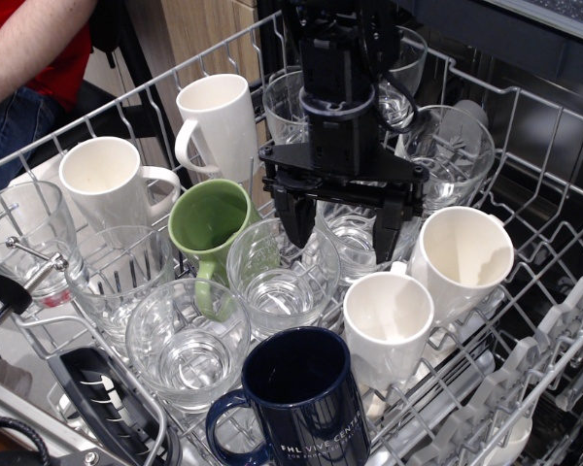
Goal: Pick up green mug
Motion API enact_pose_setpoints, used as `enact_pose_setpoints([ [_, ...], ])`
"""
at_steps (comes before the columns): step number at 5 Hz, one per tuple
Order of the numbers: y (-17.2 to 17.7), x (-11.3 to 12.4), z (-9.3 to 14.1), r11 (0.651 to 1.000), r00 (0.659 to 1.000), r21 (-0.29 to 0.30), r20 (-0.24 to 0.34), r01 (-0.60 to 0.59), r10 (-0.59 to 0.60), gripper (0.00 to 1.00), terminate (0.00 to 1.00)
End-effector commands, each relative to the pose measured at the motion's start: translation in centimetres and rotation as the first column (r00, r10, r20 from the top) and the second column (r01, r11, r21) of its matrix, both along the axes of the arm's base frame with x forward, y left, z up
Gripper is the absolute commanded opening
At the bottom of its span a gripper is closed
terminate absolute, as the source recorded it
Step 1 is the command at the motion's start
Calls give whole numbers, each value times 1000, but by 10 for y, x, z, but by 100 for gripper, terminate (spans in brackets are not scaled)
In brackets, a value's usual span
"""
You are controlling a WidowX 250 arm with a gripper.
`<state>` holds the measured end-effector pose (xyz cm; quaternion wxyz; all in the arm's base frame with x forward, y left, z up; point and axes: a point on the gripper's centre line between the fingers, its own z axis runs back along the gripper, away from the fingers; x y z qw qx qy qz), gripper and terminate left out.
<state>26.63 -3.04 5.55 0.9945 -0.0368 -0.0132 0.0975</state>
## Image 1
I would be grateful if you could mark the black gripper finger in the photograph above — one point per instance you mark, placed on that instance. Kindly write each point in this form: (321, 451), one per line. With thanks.
(297, 214)
(387, 224)

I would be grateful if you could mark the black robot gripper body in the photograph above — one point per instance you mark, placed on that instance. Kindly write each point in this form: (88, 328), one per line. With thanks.
(344, 160)

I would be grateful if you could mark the green ceramic mug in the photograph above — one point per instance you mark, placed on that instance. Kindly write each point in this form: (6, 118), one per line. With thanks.
(203, 224)

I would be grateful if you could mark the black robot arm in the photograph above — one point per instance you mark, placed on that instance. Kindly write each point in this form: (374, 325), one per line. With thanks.
(340, 19)

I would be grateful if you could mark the person forearm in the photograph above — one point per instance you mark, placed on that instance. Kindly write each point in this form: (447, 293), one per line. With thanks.
(34, 36)

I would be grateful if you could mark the white mug right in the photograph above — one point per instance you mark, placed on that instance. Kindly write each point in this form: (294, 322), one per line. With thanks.
(461, 256)

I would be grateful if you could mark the white mug front centre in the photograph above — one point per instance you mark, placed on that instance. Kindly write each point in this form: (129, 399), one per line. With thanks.
(387, 320)

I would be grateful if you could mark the tall white mug back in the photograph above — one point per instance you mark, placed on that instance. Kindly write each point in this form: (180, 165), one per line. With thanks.
(219, 134)

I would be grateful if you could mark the dark blue printed mug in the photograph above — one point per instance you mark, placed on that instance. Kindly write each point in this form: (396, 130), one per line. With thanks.
(300, 386)

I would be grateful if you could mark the white mug left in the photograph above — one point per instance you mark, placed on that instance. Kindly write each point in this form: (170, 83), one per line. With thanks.
(111, 187)

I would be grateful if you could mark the clear glass centre right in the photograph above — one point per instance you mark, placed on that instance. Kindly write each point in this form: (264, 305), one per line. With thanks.
(351, 230)

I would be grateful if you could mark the clear glass back centre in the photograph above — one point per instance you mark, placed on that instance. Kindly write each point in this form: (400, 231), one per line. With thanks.
(285, 117)

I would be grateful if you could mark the clear glass back right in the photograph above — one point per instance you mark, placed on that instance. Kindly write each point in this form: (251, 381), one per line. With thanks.
(396, 103)

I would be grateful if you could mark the clear etched glass right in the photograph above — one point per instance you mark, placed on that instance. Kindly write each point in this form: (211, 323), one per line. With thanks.
(455, 146)

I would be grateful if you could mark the clear glass front left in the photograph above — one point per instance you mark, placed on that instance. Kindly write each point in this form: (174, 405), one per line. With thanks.
(187, 341)

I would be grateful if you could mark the clear ribbed glass left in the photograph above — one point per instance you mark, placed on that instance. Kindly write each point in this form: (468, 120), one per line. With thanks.
(111, 271)

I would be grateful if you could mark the grey plastic tine holder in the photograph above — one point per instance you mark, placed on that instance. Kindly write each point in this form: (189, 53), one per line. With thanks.
(469, 434)

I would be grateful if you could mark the clear glass far left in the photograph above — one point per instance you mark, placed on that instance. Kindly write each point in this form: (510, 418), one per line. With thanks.
(35, 223)

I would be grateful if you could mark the black clamp with metal screw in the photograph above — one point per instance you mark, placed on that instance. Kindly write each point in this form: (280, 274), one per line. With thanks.
(15, 298)

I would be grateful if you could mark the grey wire dishwasher rack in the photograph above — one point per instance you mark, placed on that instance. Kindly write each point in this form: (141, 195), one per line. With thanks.
(531, 188)

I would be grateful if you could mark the black plastic rack handle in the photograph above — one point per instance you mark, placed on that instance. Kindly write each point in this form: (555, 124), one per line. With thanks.
(111, 408)

